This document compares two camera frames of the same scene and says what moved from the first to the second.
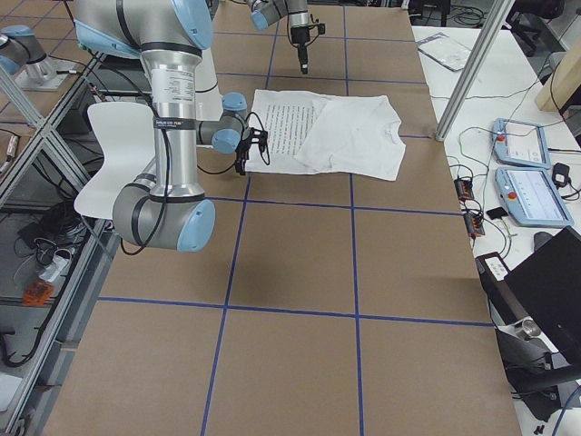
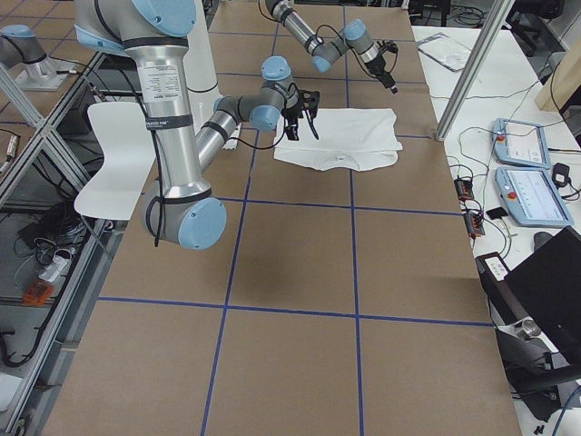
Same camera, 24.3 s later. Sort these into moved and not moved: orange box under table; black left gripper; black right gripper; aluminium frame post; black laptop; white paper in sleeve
Moved: black right gripper; black left gripper
Not moved: black laptop; white paper in sleeve; aluminium frame post; orange box under table
